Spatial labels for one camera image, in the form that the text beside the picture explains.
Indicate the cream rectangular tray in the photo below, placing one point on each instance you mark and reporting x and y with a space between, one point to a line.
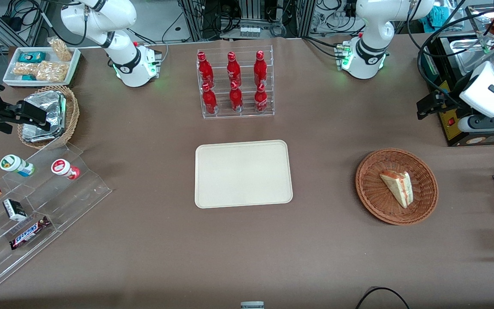
242 174

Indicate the steel warmer pan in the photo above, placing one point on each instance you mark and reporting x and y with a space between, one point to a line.
465 56

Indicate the small black white box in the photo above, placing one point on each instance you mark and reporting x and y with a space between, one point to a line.
14 209

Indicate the snickers chocolate bar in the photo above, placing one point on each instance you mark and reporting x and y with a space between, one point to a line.
29 233

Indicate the white power strip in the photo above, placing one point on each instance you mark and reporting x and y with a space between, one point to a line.
250 31

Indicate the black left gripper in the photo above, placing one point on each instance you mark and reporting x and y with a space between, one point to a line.
450 99

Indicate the red cola bottle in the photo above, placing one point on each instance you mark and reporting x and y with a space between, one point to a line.
260 99
260 71
233 71
209 101
236 98
205 71

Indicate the clear bag of peanuts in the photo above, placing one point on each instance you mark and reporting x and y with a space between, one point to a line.
60 49

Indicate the triangular sandwich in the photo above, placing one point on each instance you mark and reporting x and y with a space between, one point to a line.
397 186

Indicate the deep tan wicker basket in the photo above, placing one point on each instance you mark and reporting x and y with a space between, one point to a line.
72 111

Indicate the silver foil wrapped pack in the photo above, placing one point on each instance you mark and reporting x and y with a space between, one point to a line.
45 105
37 135

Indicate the red lid yogurt cup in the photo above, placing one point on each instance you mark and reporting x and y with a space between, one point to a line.
62 167

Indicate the large clear bag of snack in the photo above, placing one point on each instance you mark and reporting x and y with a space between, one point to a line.
53 71

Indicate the white rectangular snack tray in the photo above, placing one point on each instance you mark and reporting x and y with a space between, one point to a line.
11 77

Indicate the small teal snack packet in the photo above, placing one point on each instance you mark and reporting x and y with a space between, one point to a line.
28 77

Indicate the black food warmer cabinet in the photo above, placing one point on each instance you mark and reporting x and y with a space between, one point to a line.
440 64

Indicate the clear bag of rice snack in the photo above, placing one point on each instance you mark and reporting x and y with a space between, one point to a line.
24 68

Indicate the clear acrylic bottle rack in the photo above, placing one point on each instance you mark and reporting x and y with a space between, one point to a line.
247 107

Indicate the metal equipment rack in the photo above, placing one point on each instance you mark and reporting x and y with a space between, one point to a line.
247 13

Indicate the clear acrylic stepped display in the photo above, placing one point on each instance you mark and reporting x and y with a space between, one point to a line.
58 201

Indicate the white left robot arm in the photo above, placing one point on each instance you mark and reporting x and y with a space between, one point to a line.
369 25

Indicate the green lid yogurt cup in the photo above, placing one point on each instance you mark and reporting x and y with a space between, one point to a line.
13 164

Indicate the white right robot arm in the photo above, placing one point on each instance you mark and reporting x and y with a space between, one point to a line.
122 56

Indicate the round brown wicker basket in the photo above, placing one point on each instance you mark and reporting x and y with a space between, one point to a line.
371 189

